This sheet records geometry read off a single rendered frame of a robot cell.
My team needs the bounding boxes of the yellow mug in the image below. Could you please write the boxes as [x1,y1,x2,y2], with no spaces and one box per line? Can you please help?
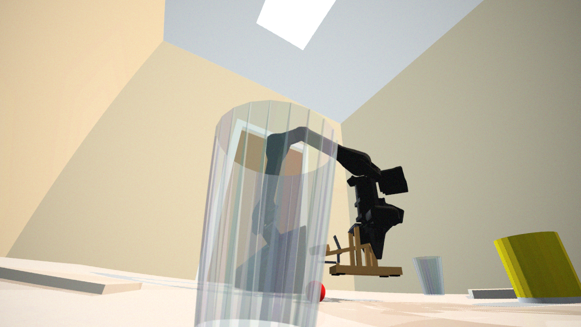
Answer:
[494,231,581,304]

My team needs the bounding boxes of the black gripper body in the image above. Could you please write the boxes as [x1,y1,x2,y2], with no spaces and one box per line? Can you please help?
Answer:
[349,193,400,233]

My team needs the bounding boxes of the red ball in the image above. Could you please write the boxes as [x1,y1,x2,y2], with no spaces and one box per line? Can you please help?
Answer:
[320,284,326,302]

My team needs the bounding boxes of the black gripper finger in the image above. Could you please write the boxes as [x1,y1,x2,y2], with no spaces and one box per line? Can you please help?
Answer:
[360,233,369,245]
[363,223,393,259]

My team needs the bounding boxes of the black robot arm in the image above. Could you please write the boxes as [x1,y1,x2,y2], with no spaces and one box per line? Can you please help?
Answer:
[336,144,408,226]

